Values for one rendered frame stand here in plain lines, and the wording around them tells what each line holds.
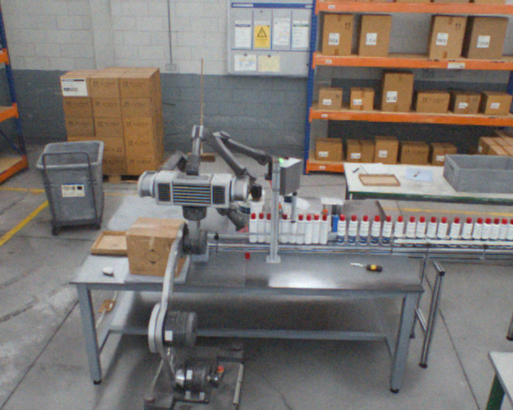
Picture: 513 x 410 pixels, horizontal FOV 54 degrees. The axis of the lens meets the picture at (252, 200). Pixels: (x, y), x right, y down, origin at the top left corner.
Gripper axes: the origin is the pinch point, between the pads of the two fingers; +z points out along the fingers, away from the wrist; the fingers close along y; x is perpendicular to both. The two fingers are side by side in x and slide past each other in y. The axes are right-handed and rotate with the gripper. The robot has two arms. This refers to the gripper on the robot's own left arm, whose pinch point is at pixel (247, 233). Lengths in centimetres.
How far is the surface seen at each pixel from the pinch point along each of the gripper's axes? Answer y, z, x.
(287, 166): -16, -27, -52
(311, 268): -24.2, 33.7, -25.3
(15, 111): 354, -196, 257
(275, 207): -15.7, -10.0, -30.1
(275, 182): -16.0, -23.4, -40.1
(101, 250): -13, -53, 79
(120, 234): 13, -49, 76
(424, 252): -5, 79, -86
